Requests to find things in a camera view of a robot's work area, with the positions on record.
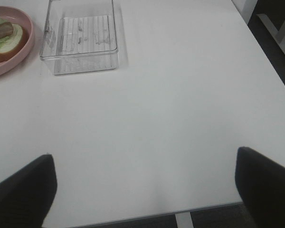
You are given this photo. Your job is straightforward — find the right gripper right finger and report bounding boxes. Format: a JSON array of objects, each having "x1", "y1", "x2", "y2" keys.
[{"x1": 235, "y1": 147, "x2": 285, "y2": 228}]

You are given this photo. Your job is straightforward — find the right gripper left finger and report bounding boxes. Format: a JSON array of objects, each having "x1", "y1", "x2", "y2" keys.
[{"x1": 0, "y1": 154, "x2": 57, "y2": 228}]

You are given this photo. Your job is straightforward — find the bread slice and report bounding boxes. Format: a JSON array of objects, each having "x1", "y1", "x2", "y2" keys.
[{"x1": 0, "y1": 24, "x2": 27, "y2": 62}]

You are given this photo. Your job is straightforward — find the bacon strip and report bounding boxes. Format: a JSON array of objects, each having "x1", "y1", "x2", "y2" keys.
[{"x1": 0, "y1": 22, "x2": 13, "y2": 38}]

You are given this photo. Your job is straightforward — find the pink round plate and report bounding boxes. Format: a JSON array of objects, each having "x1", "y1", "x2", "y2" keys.
[{"x1": 0, "y1": 6, "x2": 35, "y2": 75}]

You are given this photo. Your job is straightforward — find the right clear plastic tray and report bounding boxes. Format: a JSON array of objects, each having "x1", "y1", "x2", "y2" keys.
[{"x1": 39, "y1": 0, "x2": 119, "y2": 75}]

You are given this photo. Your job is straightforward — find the white table leg frame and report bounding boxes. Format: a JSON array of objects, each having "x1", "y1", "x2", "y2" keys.
[{"x1": 257, "y1": 14, "x2": 285, "y2": 55}]

